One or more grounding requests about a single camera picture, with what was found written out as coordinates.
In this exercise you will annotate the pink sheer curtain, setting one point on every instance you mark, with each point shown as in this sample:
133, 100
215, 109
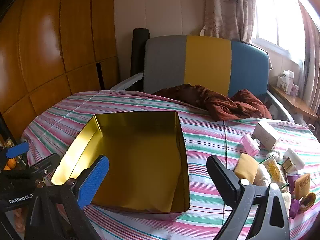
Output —
311, 62

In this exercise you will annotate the small pale gold box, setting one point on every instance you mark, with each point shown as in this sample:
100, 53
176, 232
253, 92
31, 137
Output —
290, 164

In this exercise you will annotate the orange fruit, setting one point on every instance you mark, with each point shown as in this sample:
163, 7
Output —
12, 162
6, 168

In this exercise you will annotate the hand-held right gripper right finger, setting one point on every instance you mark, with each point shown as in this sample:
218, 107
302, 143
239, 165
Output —
222, 177

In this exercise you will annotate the white printed box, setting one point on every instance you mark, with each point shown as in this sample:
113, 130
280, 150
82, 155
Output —
266, 135

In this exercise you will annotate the gold metal tin box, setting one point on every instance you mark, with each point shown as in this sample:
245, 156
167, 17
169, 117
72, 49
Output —
140, 155

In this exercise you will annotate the pink snack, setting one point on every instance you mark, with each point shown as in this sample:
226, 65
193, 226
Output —
248, 143

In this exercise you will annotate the striped bedsheet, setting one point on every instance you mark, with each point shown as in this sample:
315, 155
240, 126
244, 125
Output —
212, 142

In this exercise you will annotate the clear plastic bag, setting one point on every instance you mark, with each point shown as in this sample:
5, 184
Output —
286, 200

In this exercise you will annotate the wooden side shelf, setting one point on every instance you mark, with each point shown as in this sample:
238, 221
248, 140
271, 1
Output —
292, 102

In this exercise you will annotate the grey yellow blue chair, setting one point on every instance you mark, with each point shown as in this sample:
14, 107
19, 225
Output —
207, 62

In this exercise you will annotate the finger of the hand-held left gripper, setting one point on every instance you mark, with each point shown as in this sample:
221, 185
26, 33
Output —
17, 150
46, 163

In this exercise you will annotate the black rolled mat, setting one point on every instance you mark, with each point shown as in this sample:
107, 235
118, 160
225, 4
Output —
138, 50

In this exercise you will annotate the wooden wardrobe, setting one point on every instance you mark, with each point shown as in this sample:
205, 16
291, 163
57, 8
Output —
45, 42

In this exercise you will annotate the white sock ball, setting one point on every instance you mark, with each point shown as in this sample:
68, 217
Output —
262, 176

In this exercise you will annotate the beige patterned curtain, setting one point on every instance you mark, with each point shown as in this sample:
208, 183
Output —
225, 10

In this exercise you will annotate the tan rectangular block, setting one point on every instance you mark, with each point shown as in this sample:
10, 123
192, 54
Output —
302, 183

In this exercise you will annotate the dark brown cloth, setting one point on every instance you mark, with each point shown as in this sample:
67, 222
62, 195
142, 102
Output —
217, 102

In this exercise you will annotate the bright window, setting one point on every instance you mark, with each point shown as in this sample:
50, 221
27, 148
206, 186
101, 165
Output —
275, 17

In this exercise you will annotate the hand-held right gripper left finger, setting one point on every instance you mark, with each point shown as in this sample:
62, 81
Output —
93, 180

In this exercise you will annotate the white carton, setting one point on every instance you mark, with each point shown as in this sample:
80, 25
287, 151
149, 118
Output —
286, 80

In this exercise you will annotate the yellow sponge cloth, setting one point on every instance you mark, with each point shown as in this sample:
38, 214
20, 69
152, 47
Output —
246, 170

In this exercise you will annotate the yellow green snack packet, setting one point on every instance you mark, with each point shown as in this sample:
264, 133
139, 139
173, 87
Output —
273, 171

